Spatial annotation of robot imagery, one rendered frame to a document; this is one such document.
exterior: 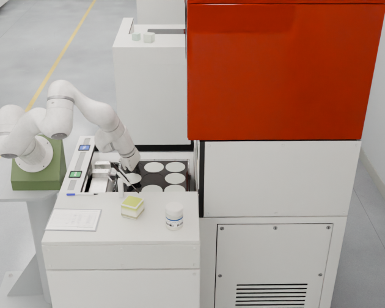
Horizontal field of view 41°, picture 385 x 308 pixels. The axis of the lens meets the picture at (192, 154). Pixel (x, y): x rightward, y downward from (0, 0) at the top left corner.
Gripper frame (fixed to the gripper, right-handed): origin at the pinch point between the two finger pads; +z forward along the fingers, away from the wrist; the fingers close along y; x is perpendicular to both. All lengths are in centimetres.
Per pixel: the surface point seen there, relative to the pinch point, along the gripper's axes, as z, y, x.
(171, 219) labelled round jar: -25, 31, 42
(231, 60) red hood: -60, -26, 50
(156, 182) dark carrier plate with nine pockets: 1.2, 2.8, 12.9
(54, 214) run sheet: -26, 46, -7
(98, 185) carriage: -2.7, 15.6, -12.6
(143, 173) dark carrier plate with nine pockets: 2.8, -1.0, 3.0
